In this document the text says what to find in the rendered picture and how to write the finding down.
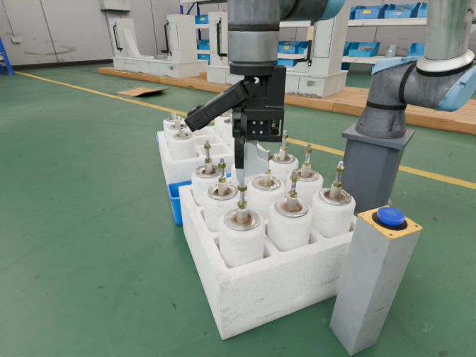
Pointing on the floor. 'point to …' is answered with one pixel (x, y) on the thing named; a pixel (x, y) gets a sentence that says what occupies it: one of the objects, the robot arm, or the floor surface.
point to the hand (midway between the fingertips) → (239, 178)
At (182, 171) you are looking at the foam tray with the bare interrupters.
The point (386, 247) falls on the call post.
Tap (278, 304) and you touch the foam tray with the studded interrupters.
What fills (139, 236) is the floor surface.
